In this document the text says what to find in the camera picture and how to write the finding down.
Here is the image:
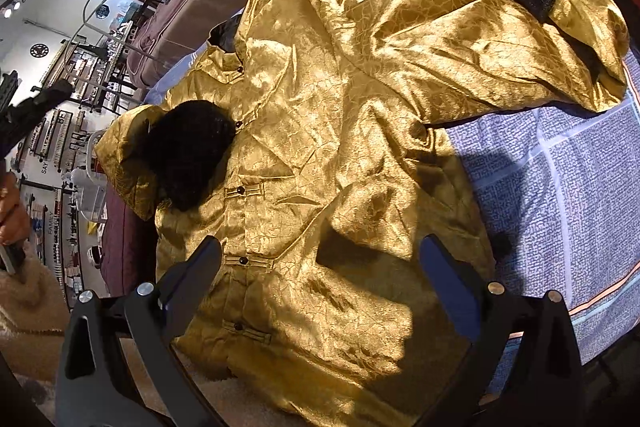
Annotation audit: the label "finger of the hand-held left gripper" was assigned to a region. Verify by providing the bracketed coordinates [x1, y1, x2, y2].
[20, 80, 74, 128]

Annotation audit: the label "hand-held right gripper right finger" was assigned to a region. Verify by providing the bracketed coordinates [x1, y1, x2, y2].
[414, 234, 587, 427]

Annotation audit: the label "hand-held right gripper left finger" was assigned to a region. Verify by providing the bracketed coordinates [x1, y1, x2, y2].
[55, 236, 227, 427]

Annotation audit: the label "golden jacket with black cuffs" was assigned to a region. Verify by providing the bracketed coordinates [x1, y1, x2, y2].
[94, 0, 632, 427]

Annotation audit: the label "person's left forearm beige sleeve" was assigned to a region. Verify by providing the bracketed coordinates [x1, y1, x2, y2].
[0, 244, 72, 385]

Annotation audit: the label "person's left hand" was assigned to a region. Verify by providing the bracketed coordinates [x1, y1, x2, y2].
[0, 171, 32, 249]

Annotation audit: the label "display shelves with goods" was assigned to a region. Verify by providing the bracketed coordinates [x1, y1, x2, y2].
[10, 21, 137, 295]

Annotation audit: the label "maroon bed sheet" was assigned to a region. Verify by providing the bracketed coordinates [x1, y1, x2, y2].
[102, 189, 162, 299]

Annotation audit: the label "beige fleece cloth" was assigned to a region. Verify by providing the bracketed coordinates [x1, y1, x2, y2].
[125, 341, 241, 427]

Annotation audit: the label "clear plastic container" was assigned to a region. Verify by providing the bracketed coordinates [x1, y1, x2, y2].
[62, 132, 109, 229]

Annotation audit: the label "blue checked bed sheet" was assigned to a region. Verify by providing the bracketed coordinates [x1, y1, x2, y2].
[144, 0, 640, 370]

